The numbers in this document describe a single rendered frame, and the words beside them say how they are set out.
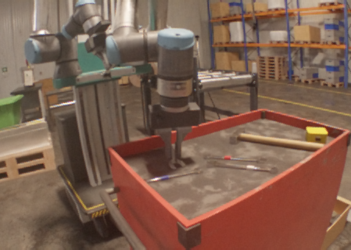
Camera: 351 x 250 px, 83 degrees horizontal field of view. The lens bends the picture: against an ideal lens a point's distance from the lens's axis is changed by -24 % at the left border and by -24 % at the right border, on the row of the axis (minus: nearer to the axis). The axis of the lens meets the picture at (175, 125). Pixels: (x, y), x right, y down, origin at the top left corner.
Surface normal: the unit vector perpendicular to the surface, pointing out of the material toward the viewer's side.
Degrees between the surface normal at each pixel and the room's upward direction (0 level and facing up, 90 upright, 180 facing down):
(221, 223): 90
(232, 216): 90
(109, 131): 90
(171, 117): 101
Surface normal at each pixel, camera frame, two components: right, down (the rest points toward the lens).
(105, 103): 0.61, 0.18
